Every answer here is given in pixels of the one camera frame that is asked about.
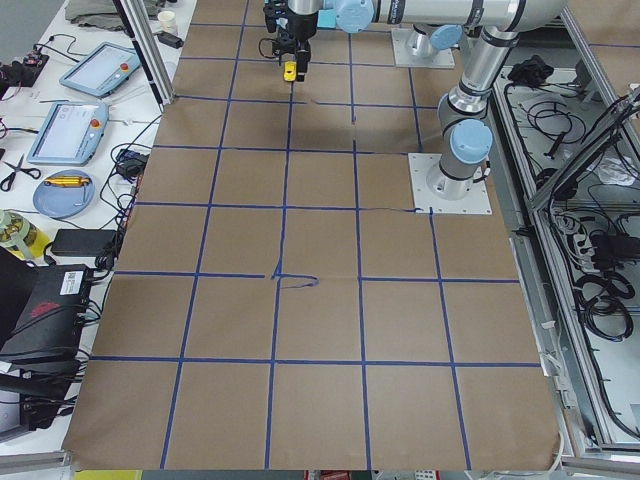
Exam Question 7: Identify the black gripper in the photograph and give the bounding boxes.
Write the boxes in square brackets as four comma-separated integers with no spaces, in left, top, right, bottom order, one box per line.
[273,0,319,82]

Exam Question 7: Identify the yellow beetle toy car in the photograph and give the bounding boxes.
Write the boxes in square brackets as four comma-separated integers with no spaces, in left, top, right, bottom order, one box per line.
[283,61,297,83]

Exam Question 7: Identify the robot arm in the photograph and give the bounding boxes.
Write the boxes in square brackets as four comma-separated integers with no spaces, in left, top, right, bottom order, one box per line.
[263,1,566,201]

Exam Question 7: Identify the white paper cup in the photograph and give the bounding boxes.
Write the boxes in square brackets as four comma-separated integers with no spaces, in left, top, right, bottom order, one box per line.
[157,10,178,35]

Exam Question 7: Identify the far teach pendant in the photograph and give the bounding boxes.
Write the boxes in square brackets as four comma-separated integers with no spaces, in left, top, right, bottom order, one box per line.
[59,42,141,98]

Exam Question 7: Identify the teach pendant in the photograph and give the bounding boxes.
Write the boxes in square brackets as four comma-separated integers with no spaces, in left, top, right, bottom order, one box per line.
[27,101,109,166]
[59,42,141,98]

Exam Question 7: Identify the grey cloth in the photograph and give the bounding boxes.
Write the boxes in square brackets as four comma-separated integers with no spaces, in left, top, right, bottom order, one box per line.
[67,0,169,27]

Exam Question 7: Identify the near teach pendant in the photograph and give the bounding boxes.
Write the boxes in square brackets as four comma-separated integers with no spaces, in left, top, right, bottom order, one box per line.
[27,101,109,166]

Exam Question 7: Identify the black power adapter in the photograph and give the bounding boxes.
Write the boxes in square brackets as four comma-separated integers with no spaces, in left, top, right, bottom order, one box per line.
[50,229,116,257]

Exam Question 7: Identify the black scissors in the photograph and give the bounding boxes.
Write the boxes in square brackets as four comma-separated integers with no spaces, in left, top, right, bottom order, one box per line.
[0,155,42,192]

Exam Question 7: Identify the black laptop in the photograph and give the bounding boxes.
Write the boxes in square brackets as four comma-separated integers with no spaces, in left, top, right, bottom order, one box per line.
[1,249,93,440]

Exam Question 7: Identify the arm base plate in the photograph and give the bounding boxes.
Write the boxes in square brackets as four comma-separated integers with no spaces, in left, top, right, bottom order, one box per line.
[408,153,492,215]
[391,28,455,69]

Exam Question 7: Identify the aluminium frame post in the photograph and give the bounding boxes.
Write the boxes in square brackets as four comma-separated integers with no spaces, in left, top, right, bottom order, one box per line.
[113,0,174,106]

